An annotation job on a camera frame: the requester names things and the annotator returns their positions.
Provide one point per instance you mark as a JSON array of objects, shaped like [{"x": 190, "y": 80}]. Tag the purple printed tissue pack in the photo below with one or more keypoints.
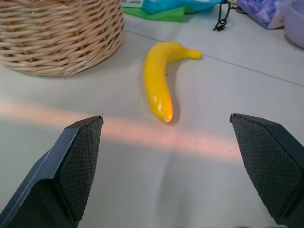
[{"x": 261, "y": 12}]

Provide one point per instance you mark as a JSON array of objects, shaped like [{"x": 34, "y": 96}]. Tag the white printed box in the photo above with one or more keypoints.
[{"x": 133, "y": 2}]

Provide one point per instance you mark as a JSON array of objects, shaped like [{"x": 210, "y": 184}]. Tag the woven wicker basket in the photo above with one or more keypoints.
[{"x": 59, "y": 35}]

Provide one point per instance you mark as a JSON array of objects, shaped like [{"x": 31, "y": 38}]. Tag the green cloth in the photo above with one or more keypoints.
[{"x": 164, "y": 14}]

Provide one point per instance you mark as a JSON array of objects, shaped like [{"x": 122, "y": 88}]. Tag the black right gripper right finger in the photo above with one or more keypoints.
[{"x": 266, "y": 164}]

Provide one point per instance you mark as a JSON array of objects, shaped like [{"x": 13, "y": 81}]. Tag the lavender plastic bowl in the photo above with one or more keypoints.
[{"x": 295, "y": 22}]

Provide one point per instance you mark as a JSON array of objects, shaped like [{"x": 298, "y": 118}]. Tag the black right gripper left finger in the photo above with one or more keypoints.
[{"x": 71, "y": 166}]

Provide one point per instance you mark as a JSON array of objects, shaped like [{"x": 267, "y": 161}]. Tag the yellow toy banana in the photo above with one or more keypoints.
[{"x": 158, "y": 80}]

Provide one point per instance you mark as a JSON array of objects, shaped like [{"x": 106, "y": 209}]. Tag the light blue plastic bag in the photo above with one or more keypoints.
[{"x": 171, "y": 4}]

